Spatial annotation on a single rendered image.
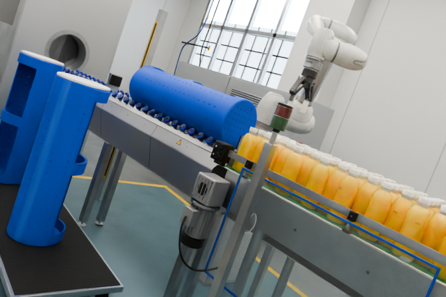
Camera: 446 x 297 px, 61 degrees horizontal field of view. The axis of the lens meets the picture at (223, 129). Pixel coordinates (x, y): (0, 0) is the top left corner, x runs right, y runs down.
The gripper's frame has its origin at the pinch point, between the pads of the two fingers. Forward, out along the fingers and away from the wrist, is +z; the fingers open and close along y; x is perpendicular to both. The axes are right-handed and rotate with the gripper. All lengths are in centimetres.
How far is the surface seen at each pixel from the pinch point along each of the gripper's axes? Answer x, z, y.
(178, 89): -68, 12, 18
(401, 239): 71, 31, 26
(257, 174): 20, 30, 43
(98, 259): -58, 112, 40
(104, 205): -121, 111, 0
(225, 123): -25.7, 19.3, 17.2
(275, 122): 19.9, 8.8, 44.3
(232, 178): -1.5, 39.7, 28.0
